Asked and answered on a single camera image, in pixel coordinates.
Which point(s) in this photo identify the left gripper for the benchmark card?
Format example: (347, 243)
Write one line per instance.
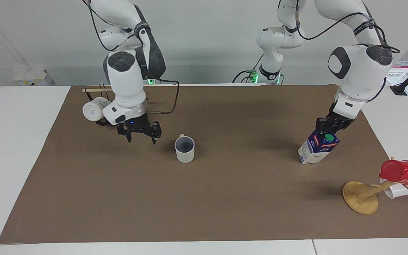
(340, 122)

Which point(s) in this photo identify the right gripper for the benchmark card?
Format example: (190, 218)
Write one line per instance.
(135, 126)

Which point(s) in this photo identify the blue white milk carton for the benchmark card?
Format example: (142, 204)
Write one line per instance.
(316, 150)

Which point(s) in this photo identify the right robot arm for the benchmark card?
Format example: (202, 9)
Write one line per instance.
(126, 81)

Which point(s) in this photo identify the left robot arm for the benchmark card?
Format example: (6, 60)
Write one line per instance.
(361, 71)

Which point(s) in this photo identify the grey cup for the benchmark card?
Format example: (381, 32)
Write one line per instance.
(185, 150)

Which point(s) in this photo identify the white cup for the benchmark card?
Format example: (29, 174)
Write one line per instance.
(92, 111)
(397, 191)

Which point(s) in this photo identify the red cup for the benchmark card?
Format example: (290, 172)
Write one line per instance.
(402, 171)

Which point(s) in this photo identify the wooden rod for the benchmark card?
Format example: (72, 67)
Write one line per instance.
(96, 90)

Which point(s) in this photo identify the wooden mug tree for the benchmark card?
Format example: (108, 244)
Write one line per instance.
(360, 198)

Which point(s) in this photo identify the white socket box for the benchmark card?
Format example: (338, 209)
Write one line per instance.
(34, 78)

